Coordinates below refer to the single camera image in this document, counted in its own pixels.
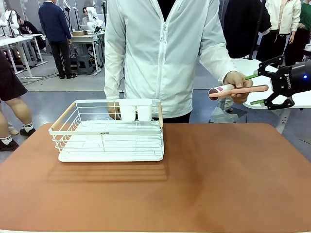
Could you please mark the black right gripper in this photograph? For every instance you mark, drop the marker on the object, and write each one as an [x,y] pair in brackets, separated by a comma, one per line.
[283,81]

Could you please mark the person in white jacket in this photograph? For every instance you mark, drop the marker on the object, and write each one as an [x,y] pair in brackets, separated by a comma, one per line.
[160,53]

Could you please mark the person's left hand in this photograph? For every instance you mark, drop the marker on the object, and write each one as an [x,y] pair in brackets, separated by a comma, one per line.
[234,78]

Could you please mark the person in cream jacket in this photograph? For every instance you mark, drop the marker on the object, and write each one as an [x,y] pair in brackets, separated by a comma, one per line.
[281,19]

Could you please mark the person in black skirt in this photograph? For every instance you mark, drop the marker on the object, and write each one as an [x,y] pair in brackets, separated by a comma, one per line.
[11,97]

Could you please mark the cardboard box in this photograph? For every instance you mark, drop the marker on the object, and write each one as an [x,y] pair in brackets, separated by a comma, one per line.
[78,33]

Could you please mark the white utensil holder cup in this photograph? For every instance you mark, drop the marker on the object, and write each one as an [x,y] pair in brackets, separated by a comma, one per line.
[136,109]

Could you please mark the white round-cornered side table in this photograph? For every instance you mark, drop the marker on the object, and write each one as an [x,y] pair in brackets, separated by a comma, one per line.
[250,68]

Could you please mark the person in black clothing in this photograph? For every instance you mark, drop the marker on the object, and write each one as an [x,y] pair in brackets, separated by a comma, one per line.
[243,26]

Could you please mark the white drip tray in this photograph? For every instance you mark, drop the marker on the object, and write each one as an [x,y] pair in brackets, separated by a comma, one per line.
[73,159]

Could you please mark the person's right forearm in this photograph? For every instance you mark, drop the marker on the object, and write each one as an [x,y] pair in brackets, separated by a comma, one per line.
[113,72]

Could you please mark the person in green top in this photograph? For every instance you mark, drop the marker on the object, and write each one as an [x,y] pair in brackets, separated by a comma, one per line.
[305,21]

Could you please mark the grey plastic step stool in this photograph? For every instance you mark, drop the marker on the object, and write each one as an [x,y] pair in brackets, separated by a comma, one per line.
[84,64]

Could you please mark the seated person in black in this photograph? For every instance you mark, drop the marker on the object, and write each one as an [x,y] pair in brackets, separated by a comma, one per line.
[30,30]

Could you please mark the grey plastic bag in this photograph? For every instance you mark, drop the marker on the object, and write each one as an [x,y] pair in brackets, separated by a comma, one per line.
[222,116]

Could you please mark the white desk with robot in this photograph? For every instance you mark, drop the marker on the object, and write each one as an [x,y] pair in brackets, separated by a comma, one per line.
[90,41]

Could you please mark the man in dark blue suit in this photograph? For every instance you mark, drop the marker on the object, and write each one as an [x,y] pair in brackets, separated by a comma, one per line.
[54,26]

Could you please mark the white long desk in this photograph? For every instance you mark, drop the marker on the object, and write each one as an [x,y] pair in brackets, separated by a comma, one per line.
[17,41]

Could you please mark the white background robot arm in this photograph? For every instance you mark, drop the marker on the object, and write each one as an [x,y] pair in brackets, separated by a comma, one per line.
[93,17]
[9,20]

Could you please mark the person's left forearm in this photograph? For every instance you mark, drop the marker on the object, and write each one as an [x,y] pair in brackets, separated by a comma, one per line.
[216,60]

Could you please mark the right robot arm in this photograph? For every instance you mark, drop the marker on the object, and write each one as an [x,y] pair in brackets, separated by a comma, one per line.
[304,72]

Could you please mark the black tripod pole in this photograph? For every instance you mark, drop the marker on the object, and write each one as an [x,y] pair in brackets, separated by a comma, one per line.
[258,29]

